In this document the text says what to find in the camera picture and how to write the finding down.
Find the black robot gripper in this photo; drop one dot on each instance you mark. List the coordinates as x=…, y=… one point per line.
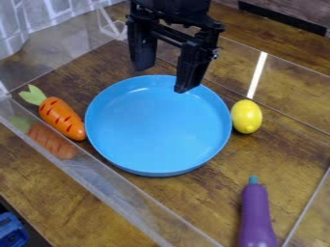
x=180, y=23

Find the orange toy carrot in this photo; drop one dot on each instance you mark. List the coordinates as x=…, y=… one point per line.
x=56, y=113

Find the blue round plate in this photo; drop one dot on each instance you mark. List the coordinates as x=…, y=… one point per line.
x=153, y=132

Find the yellow toy lemon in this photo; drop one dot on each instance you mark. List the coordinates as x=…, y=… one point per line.
x=247, y=116

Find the dark wooden ledge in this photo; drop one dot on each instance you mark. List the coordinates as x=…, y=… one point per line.
x=283, y=18

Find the white sheer curtain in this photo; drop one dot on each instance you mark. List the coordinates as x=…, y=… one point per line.
x=26, y=16

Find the purple toy eggplant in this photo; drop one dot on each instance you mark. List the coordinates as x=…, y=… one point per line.
x=255, y=230

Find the blue plastic object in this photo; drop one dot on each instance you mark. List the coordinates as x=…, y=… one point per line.
x=13, y=235

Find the clear acrylic enclosure wall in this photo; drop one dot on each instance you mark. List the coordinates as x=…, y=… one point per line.
x=85, y=204

